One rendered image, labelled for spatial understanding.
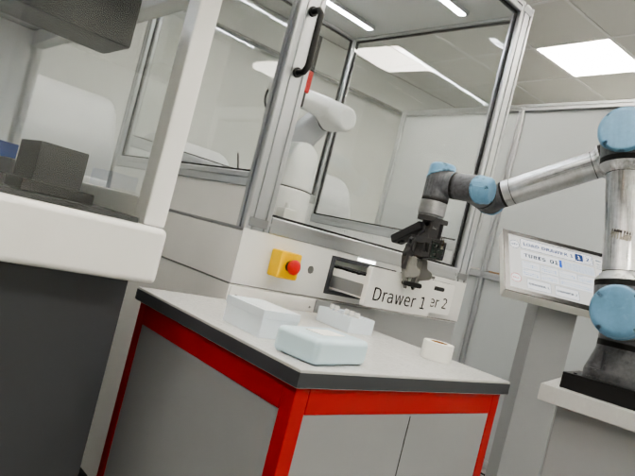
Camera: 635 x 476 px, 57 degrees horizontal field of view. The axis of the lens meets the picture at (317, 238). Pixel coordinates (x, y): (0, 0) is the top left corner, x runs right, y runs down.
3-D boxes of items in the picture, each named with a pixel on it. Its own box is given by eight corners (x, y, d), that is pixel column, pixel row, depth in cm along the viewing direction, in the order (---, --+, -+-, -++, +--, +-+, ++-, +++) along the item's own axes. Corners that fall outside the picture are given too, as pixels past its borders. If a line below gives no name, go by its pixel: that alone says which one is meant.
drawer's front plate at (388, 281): (427, 316, 178) (436, 281, 178) (363, 306, 159) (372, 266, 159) (422, 315, 179) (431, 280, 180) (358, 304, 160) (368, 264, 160)
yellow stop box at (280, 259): (298, 281, 157) (304, 255, 157) (277, 278, 153) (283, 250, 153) (286, 278, 161) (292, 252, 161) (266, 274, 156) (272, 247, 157)
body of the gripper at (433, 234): (425, 259, 160) (437, 215, 160) (402, 253, 166) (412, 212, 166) (442, 263, 165) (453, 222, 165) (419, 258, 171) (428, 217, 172)
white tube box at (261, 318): (294, 341, 111) (301, 314, 111) (257, 337, 105) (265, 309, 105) (256, 324, 120) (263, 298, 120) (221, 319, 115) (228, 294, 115)
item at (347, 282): (420, 310, 178) (425, 290, 179) (363, 299, 161) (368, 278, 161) (333, 282, 208) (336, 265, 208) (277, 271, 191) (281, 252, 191)
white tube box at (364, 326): (371, 335, 147) (375, 321, 147) (347, 332, 142) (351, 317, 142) (338, 323, 157) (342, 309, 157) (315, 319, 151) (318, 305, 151)
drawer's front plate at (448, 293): (448, 315, 210) (455, 285, 210) (396, 306, 191) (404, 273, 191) (444, 314, 211) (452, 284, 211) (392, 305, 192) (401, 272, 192)
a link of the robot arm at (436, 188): (453, 161, 161) (425, 159, 166) (443, 201, 161) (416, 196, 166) (463, 169, 167) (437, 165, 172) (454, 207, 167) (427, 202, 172)
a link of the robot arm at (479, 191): (504, 184, 163) (466, 178, 170) (490, 173, 154) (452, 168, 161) (496, 212, 163) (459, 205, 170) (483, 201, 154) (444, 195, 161)
